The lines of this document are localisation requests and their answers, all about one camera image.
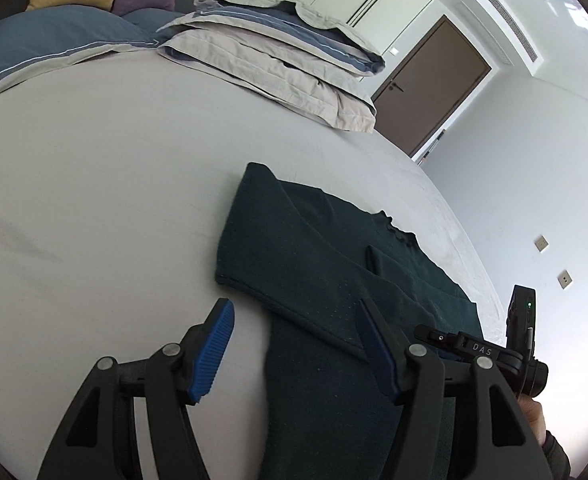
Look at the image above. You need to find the dark green sweater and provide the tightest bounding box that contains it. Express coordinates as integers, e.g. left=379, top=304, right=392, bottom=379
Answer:
left=214, top=162, right=485, bottom=480

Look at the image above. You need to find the bed with white sheet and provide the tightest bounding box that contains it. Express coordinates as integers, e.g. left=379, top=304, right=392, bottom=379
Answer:
left=0, top=50, right=504, bottom=480

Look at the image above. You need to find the person's right hand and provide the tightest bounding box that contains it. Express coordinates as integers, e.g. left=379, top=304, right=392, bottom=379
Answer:
left=518, top=394, right=547, bottom=447

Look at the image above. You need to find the plain beige pillow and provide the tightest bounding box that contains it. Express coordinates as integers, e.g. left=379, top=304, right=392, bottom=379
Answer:
left=158, top=27, right=377, bottom=134

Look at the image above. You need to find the blue duvet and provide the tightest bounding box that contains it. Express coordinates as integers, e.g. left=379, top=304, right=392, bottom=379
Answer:
left=0, top=10, right=187, bottom=102

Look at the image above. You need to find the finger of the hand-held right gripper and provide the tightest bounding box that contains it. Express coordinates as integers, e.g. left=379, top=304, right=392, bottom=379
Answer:
left=414, top=325, right=462, bottom=359

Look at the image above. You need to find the beige pillow with blue stripes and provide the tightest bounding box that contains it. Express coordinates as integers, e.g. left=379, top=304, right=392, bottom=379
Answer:
left=156, top=0, right=387, bottom=77

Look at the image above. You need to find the ceiling air vent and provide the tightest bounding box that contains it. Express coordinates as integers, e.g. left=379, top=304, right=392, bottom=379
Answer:
left=481, top=0, right=539, bottom=64

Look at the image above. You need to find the thin pole beside door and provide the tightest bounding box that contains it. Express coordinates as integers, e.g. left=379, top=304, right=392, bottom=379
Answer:
left=420, top=131, right=445, bottom=167

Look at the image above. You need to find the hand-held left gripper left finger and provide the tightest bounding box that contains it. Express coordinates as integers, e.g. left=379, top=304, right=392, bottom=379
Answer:
left=36, top=298, right=235, bottom=480

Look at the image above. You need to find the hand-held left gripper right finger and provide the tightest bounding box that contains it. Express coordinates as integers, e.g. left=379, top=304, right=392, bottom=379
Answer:
left=355, top=297, right=554, bottom=480

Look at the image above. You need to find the brown door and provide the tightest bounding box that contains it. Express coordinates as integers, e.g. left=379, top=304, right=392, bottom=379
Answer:
left=371, top=15, right=492, bottom=159

